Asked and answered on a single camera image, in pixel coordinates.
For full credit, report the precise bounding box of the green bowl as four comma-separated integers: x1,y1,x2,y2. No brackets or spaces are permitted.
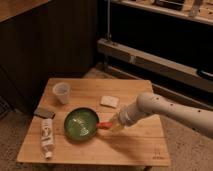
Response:
64,107,99,142

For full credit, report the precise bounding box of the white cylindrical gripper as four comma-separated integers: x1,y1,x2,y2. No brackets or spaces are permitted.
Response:
109,103,142,132

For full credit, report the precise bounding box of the wooden table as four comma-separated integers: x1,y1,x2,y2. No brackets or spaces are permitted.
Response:
16,77,172,168

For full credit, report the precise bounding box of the white tube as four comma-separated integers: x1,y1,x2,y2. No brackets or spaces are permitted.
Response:
41,118,54,160

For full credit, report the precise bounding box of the upper shelf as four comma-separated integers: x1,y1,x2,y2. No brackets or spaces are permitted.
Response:
112,0,213,26

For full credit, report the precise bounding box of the metal rail beam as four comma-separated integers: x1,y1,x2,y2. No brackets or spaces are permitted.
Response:
97,39,213,93

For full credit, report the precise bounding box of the dark wooden cabinet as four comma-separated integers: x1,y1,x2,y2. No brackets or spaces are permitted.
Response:
0,0,97,114

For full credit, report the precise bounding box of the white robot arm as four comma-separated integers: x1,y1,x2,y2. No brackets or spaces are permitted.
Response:
110,92,213,139

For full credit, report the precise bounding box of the clear plastic cup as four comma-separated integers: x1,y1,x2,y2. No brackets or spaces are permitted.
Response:
52,82,71,104

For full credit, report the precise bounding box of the white sponge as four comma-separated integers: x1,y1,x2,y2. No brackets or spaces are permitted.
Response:
100,96,119,108

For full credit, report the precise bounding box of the dark grey sponge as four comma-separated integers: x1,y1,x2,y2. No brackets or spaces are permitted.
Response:
34,107,55,119

